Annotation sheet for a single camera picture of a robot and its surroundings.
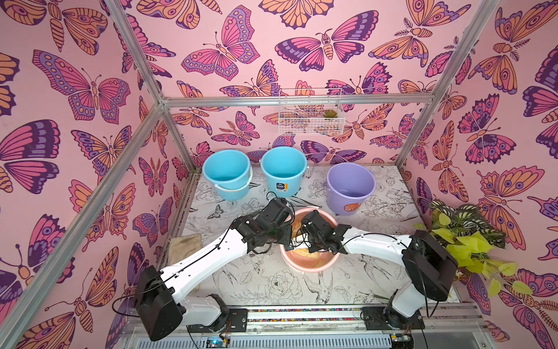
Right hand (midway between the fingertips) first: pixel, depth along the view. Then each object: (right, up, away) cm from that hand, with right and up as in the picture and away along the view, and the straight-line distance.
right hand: (305, 227), depth 89 cm
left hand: (-6, +1, -12) cm, 14 cm away
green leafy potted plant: (+46, +2, -25) cm, 53 cm away
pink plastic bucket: (+5, -8, -18) cm, 20 cm away
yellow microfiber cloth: (+3, -10, -5) cm, 12 cm away
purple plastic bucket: (+22, +17, +15) cm, 32 cm away
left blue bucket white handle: (-34, +23, +14) cm, 44 cm away
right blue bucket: (-9, +26, +19) cm, 33 cm away
